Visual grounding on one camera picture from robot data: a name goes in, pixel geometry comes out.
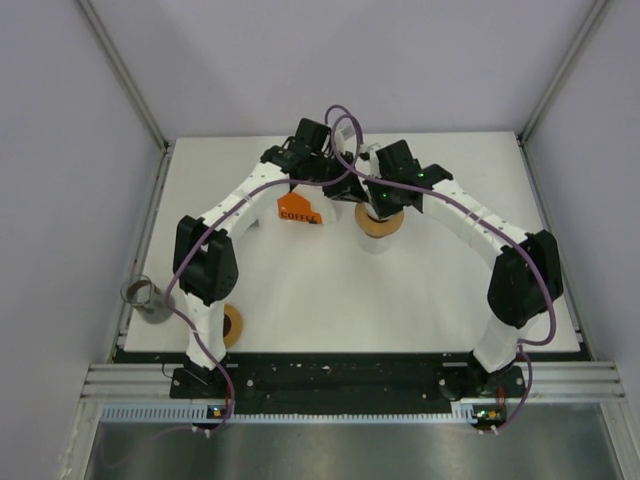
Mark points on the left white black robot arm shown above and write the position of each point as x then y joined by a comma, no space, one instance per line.
204,262

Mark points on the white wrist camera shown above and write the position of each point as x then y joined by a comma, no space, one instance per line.
369,155
340,136

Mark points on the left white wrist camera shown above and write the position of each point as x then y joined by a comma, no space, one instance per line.
340,136

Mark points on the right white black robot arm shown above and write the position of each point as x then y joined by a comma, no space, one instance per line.
526,276

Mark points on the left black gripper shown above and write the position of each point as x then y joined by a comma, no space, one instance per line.
350,190

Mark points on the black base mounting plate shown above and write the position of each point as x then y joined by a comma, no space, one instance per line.
341,383

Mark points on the orange white coffee filter bag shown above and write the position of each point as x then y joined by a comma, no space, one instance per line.
307,204

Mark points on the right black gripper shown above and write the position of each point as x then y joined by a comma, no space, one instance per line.
382,211

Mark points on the glass carafe with wooden collar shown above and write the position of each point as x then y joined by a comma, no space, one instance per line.
374,245

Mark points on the grey slotted cable duct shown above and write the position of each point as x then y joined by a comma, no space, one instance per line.
203,413

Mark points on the aluminium frame rail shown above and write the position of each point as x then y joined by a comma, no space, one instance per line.
127,382

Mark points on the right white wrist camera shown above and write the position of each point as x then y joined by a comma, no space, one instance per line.
369,155

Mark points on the wooden rimmed glass dripper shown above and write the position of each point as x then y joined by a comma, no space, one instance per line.
375,227

